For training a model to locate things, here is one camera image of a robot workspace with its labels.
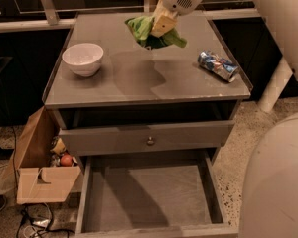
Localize black cables on floor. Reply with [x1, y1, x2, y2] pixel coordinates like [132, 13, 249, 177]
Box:
[15, 203, 76, 238]

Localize grey top drawer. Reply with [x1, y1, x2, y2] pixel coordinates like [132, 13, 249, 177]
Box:
[60, 120, 234, 156]

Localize metal railing frame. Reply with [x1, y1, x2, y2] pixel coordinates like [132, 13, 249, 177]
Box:
[0, 0, 298, 35]

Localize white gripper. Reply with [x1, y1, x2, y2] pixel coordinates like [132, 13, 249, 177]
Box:
[150, 0, 202, 38]

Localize green rice chip bag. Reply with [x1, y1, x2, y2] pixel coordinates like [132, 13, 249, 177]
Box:
[125, 16, 187, 50]

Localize brown cardboard box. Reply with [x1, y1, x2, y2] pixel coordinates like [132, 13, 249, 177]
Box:
[4, 107, 81, 204]

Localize red apple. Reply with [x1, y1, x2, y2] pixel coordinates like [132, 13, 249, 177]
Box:
[61, 154, 73, 167]

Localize yellow snack bag in box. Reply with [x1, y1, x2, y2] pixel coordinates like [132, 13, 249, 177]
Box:
[50, 137, 66, 155]

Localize white ceramic bowl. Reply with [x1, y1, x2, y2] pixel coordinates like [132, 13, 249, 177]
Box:
[62, 43, 104, 77]

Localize round metal drawer knob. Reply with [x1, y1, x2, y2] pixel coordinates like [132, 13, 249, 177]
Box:
[147, 136, 155, 146]

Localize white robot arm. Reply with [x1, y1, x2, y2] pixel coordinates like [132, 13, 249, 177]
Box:
[238, 0, 298, 238]

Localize open grey middle drawer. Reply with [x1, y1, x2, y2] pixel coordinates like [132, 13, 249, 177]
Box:
[75, 150, 238, 238]

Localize grey drawer cabinet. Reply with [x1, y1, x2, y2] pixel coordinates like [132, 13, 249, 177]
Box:
[42, 11, 254, 166]

